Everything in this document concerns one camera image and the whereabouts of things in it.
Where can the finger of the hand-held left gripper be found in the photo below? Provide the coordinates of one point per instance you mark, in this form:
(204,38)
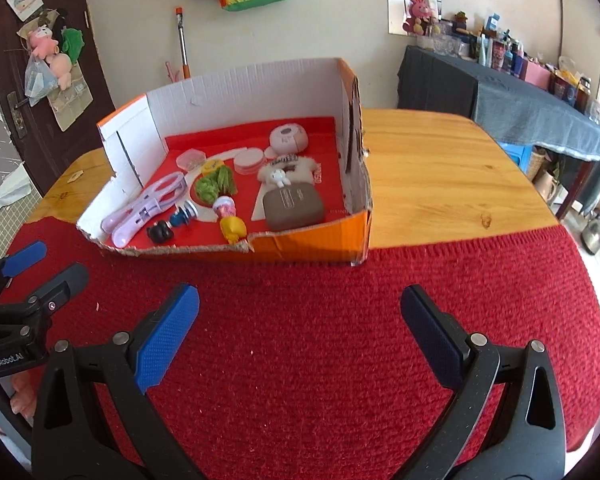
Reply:
(25,257)
(67,280)

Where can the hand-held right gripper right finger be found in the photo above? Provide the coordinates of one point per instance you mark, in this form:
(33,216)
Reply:
(432,340)

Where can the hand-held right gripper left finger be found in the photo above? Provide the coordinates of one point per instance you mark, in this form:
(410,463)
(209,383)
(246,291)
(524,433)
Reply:
(167,335)

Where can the lilac plastic clip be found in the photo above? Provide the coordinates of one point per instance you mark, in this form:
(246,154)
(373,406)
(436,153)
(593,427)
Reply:
(140,210)

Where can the black mouse figure toy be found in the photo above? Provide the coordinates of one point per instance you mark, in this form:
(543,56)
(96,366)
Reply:
(160,232)

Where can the pink and yellow doll toy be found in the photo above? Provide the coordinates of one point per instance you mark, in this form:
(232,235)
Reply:
(231,227)

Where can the green fuzzy hair clip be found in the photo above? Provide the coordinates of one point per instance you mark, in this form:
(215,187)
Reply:
(212,187)

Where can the orange cardboard box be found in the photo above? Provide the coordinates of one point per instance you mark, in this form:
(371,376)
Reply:
(310,245)

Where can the clear plastic small box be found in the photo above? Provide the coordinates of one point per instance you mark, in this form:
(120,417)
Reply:
(190,159)

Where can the yellow lid small jar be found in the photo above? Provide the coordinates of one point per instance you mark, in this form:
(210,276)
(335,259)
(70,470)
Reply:
(214,165)

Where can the brown eyeshadow case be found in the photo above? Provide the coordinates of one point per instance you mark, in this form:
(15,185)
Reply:
(292,207)

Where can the white round jar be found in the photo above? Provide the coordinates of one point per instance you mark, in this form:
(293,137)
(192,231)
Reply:
(250,160)

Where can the white fluffy rabbit hair claw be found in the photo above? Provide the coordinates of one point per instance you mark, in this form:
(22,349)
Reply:
(300,172)

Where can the pink rounded case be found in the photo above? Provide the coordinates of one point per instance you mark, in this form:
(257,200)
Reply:
(287,137)

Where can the person's left hand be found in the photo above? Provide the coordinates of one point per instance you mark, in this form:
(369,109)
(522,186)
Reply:
(24,395)

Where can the small paper tag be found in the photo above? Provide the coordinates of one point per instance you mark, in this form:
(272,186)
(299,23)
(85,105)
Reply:
(75,176)

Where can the red knitted table cloth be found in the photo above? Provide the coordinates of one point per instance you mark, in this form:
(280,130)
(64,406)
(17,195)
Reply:
(305,310)

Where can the dark brown door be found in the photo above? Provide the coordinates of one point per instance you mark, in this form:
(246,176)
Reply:
(0,125)

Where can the beige hanging organizer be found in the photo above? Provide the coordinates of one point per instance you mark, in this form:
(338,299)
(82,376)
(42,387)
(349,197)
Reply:
(72,105)

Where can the clear plastic bag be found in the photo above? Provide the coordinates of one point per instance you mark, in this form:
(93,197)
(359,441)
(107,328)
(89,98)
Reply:
(40,80)

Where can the pale pink pig plush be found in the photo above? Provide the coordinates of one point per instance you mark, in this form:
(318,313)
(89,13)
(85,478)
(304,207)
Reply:
(61,70)

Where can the beige jug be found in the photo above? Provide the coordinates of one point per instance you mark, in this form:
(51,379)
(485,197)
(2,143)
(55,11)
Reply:
(547,187)

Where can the metal kettle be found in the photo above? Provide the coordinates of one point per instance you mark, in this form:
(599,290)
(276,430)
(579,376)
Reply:
(597,232)

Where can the blue plastic stool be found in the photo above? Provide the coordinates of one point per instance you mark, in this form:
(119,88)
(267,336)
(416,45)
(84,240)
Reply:
(515,155)

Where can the pink plush toy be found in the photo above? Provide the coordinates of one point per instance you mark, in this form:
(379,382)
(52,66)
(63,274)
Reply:
(42,40)

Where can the green plush toy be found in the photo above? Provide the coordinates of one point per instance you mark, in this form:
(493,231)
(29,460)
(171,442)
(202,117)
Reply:
(72,42)

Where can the pink plastic hanger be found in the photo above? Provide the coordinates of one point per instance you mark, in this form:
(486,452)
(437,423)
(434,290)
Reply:
(172,72)

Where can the grey-blue side table cloth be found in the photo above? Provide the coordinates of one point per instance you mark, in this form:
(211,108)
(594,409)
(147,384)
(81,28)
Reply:
(505,100)

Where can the silver pole with orange tip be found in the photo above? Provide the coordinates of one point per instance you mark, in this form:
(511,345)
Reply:
(182,45)

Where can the table with cluttered items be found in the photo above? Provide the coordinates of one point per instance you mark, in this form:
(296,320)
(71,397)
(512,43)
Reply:
(510,57)

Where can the pink rabbit plush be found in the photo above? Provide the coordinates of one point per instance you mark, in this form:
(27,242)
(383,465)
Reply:
(420,12)

